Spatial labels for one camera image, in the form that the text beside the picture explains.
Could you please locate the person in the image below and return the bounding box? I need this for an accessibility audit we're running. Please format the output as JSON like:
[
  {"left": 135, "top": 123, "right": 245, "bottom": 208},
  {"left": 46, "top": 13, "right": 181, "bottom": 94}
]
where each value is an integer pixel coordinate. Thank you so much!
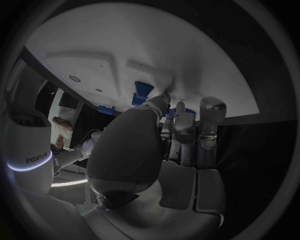
[{"left": 50, "top": 106, "right": 76, "bottom": 152}]

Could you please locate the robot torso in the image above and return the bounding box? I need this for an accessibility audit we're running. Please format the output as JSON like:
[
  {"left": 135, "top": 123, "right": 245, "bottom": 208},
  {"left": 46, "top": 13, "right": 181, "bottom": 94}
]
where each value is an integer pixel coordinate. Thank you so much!
[{"left": 3, "top": 57, "right": 55, "bottom": 191}]

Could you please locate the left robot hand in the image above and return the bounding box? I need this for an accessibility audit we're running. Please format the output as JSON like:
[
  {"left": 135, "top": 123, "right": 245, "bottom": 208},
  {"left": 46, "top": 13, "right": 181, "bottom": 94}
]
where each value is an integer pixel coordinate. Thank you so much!
[{"left": 81, "top": 91, "right": 228, "bottom": 240}]

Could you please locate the blue block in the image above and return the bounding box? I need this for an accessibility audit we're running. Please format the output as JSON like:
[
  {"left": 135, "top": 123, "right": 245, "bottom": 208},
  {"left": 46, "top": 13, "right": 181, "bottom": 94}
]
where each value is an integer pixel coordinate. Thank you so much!
[{"left": 131, "top": 93, "right": 148, "bottom": 106}]

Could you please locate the white cable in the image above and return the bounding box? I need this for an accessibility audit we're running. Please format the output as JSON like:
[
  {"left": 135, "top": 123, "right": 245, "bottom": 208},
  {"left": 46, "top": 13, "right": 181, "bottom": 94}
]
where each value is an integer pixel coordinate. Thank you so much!
[{"left": 79, "top": 128, "right": 104, "bottom": 146}]

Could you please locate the white task board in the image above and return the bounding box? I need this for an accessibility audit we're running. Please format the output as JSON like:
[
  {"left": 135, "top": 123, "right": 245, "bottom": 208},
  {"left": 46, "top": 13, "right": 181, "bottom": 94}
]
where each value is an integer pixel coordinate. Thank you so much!
[{"left": 23, "top": 2, "right": 261, "bottom": 119}]

